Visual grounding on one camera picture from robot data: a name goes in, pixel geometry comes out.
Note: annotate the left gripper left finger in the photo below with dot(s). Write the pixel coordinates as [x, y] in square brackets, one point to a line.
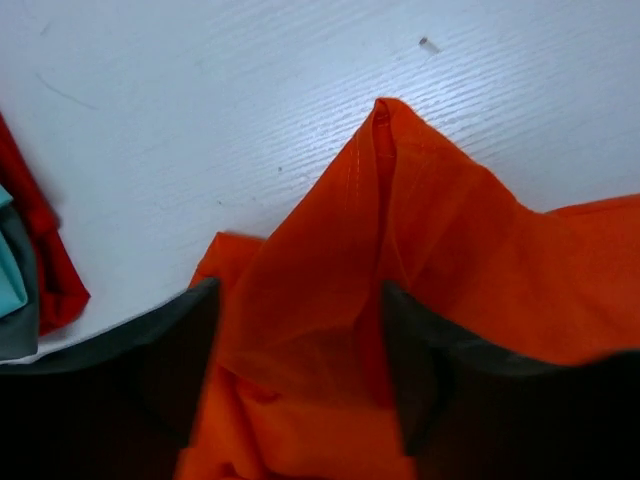
[118, 406]

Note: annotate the red folded t-shirt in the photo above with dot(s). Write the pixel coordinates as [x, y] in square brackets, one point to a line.
[62, 294]

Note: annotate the orange t-shirt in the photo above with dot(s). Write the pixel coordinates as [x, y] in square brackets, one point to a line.
[298, 385]

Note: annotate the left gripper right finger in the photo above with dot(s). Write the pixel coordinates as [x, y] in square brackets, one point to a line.
[469, 409]

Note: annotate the dark grey folded t-shirt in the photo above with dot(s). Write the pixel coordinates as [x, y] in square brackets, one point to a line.
[19, 329]

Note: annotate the teal folded t-shirt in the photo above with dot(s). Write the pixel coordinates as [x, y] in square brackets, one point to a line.
[14, 294]

